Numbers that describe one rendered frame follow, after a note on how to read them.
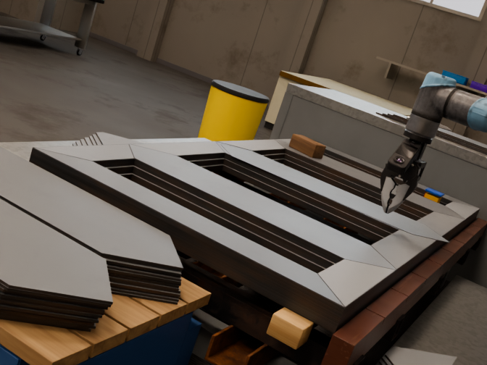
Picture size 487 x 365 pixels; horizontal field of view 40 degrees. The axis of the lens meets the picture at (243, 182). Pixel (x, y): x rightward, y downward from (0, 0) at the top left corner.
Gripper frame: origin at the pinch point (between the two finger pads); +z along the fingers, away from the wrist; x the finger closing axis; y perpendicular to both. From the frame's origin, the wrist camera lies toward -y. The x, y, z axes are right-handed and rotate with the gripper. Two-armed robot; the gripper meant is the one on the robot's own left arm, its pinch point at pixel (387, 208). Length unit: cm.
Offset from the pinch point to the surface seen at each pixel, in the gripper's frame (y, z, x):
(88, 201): -68, 7, 38
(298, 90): 99, -11, 74
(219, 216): -36.7, 9.2, 26.4
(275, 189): 7.7, 9.4, 33.4
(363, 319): -51, 10, -14
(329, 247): -32.8, 5.7, 1.6
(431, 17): 826, -111, 213
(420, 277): -9.6, 9.7, -15.1
